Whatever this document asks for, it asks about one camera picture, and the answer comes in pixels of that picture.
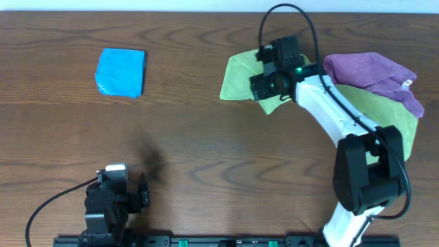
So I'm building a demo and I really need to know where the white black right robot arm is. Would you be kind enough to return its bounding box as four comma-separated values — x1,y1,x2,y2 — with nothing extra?
250,63,409,246

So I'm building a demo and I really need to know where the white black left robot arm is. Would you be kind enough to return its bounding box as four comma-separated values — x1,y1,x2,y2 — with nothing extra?
77,170,150,247

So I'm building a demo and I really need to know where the purple microfiber cloth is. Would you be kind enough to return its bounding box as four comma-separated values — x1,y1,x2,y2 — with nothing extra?
323,52,425,119

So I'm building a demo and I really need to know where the folded blue cloth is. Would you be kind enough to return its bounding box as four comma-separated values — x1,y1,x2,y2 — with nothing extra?
95,48,147,98

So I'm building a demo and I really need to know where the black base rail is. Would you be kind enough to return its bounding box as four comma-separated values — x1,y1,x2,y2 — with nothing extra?
53,235,401,247

